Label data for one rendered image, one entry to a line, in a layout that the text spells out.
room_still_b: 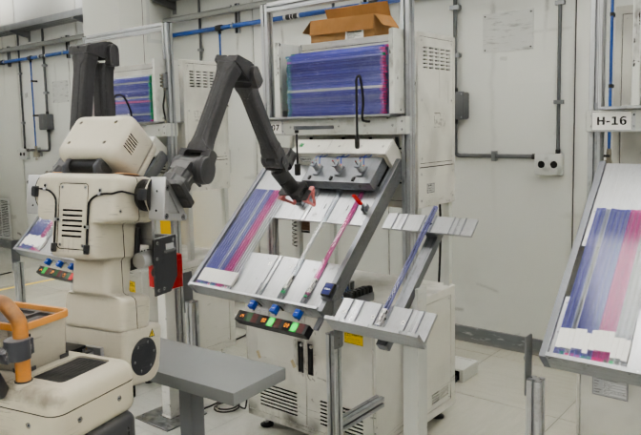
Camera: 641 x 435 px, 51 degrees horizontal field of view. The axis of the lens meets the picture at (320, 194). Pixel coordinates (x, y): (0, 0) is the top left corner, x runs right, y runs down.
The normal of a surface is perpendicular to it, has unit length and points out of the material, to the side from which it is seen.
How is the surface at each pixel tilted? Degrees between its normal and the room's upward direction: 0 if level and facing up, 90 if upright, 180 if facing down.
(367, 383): 90
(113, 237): 90
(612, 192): 44
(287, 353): 90
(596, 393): 90
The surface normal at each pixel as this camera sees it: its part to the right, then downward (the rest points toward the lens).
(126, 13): 0.78, 0.05
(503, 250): -0.63, 0.09
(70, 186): -0.42, -0.04
